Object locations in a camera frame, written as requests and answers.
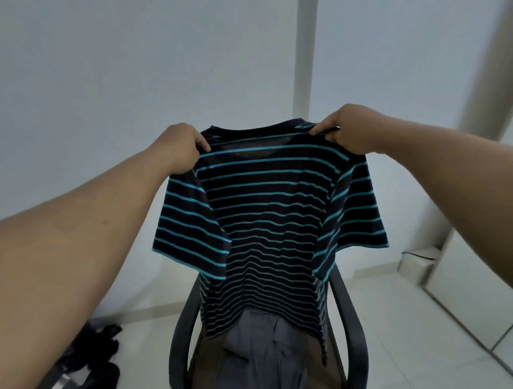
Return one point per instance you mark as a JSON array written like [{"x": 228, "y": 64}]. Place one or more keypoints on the black bag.
[{"x": 90, "y": 356}]

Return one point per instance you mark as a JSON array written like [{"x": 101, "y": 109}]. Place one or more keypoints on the person's left forearm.
[{"x": 76, "y": 256}]

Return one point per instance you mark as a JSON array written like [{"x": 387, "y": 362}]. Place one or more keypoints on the person's left hand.
[{"x": 177, "y": 146}]

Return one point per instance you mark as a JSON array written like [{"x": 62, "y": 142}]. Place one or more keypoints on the white cabinet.
[{"x": 469, "y": 296}]

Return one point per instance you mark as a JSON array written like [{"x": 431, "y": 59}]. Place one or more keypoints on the person's left thumb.
[{"x": 201, "y": 141}]

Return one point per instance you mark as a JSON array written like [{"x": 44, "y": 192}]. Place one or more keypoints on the person's right thumb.
[{"x": 326, "y": 123}]

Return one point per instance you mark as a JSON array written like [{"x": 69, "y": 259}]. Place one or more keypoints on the grey garment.
[{"x": 262, "y": 352}]

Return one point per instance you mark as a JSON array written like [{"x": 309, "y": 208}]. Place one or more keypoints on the white box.
[{"x": 419, "y": 262}]

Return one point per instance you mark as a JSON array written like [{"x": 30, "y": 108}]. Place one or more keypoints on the black office chair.
[{"x": 352, "y": 340}]

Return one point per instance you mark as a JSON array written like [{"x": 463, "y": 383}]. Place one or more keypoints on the person's right forearm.
[{"x": 457, "y": 176}]

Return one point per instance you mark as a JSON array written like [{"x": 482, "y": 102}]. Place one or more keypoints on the person's right hand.
[{"x": 354, "y": 129}]

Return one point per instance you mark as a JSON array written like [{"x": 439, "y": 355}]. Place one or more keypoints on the black teal striped t-shirt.
[{"x": 272, "y": 224}]

